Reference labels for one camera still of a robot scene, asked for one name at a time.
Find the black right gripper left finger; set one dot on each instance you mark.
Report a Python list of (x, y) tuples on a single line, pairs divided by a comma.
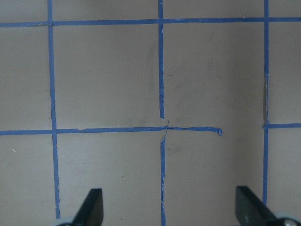
[(89, 214)]

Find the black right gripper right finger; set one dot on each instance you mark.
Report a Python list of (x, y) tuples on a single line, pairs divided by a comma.
[(251, 211)]

